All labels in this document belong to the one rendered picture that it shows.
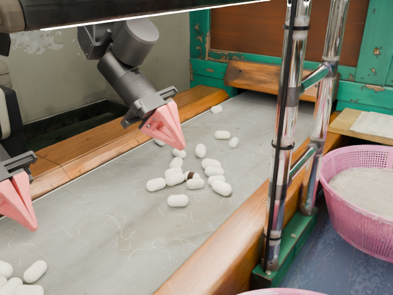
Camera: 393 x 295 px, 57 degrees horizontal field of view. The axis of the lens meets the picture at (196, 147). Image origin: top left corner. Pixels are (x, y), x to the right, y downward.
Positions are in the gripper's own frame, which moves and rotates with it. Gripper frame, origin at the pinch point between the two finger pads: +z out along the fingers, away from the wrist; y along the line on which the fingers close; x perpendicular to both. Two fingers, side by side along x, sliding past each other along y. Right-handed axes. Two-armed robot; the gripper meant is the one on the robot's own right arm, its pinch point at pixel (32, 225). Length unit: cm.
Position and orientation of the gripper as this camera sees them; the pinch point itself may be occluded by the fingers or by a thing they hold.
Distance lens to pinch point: 56.5
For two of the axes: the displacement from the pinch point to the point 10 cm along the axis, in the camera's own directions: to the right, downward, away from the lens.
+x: -5.3, 5.3, 6.7
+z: 6.2, 7.7, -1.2
